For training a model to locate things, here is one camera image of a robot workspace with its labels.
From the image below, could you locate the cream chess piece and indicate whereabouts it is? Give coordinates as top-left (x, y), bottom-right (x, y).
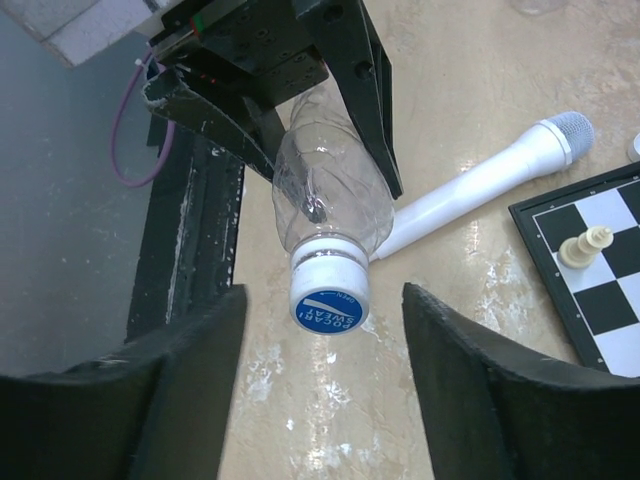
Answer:
top-left (558, 226), bottom-right (614, 269)

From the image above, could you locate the white upturned bottle cap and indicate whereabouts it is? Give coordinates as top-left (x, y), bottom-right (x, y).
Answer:
top-left (627, 134), bottom-right (640, 163)

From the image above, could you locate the white toy microphone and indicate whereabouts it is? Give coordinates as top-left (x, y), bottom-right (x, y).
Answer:
top-left (370, 111), bottom-right (595, 261)

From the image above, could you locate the crushed clear bottle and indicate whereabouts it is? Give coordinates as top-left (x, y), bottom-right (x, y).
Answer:
top-left (272, 79), bottom-right (394, 255)

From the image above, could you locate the black and silver chessboard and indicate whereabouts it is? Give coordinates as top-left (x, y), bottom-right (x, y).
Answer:
top-left (509, 163), bottom-right (639, 378)

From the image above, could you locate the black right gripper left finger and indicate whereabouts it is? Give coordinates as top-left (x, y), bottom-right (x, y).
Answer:
top-left (1, 285), bottom-right (248, 479)

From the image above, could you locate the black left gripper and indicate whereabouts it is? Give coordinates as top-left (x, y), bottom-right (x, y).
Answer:
top-left (142, 0), bottom-right (403, 199)

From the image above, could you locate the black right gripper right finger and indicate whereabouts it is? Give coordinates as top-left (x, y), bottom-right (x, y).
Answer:
top-left (402, 283), bottom-right (639, 479)

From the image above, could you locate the white Pocari Sweat cap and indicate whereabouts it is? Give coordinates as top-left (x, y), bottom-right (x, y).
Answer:
top-left (289, 235), bottom-right (370, 335)

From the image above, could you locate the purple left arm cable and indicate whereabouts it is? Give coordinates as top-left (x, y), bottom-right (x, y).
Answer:
top-left (108, 59), bottom-right (177, 190)

